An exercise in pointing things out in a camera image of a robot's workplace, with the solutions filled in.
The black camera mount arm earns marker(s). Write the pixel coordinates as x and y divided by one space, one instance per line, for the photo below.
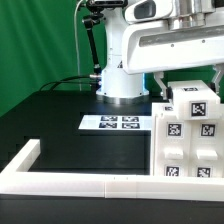
93 40

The white cabinet door with knob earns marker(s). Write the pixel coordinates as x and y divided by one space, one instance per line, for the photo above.
171 145

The white U-shaped frame fence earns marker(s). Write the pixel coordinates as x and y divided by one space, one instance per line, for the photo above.
17 179

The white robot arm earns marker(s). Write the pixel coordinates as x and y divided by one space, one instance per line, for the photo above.
117 85

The white cabinet top block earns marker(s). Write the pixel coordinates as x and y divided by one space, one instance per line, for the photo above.
194 100

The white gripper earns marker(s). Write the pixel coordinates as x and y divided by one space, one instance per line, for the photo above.
152 47

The white marker base plate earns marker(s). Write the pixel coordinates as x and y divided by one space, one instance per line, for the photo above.
116 122

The white cabinet body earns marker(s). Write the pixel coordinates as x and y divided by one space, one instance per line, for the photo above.
157 108

